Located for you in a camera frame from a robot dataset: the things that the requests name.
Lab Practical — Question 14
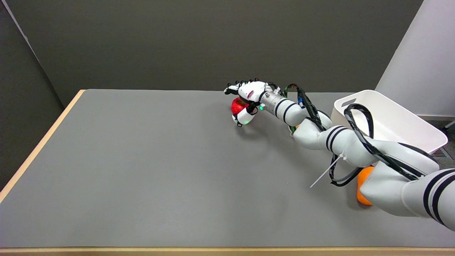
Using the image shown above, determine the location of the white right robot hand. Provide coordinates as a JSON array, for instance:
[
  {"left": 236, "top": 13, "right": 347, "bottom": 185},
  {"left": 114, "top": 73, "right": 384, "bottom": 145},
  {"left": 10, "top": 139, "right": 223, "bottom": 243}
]
[{"left": 224, "top": 79, "right": 275, "bottom": 127}]

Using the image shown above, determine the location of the red tomato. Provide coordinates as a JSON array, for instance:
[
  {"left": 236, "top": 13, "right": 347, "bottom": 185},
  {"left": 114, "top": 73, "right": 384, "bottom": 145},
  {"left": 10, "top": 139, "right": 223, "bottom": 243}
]
[{"left": 231, "top": 98, "right": 249, "bottom": 115}]

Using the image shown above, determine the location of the orange fruit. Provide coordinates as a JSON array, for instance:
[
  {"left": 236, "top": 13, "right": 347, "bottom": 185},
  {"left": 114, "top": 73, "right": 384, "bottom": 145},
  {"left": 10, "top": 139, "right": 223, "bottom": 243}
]
[{"left": 357, "top": 166, "right": 375, "bottom": 206}]

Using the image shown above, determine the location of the white plastic bin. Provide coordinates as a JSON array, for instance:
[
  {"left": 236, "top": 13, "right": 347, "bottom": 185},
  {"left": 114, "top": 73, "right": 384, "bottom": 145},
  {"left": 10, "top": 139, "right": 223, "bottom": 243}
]
[{"left": 331, "top": 90, "right": 448, "bottom": 154}]

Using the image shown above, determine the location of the white cable tie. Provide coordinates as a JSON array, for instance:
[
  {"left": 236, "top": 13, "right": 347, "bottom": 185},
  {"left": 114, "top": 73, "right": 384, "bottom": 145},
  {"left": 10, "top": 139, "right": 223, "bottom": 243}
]
[{"left": 310, "top": 155, "right": 346, "bottom": 188}]

